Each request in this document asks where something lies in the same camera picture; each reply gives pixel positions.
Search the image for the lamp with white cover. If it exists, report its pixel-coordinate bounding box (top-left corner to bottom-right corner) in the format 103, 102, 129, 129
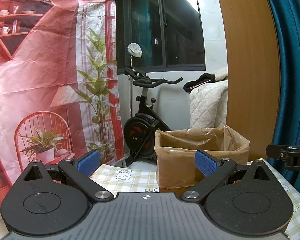
127, 43, 142, 118

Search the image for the dark window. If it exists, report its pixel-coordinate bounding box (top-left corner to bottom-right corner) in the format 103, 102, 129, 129
127, 0, 206, 72

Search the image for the wooden panel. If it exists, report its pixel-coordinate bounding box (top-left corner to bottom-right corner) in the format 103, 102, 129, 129
219, 0, 280, 160

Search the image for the cardboard box with plastic liner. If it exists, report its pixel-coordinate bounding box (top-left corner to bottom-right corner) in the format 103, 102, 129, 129
154, 126, 250, 195

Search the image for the black garment on blanket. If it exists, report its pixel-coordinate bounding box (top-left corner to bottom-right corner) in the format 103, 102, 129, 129
183, 73, 216, 94

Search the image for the red printed backdrop cloth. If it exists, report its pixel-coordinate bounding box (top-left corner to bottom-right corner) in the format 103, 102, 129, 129
0, 0, 124, 205

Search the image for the white quilted blanket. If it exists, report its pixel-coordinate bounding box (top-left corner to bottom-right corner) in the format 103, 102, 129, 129
190, 67, 228, 128

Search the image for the black exercise bike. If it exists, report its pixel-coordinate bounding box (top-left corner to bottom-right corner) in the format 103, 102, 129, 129
123, 67, 183, 166

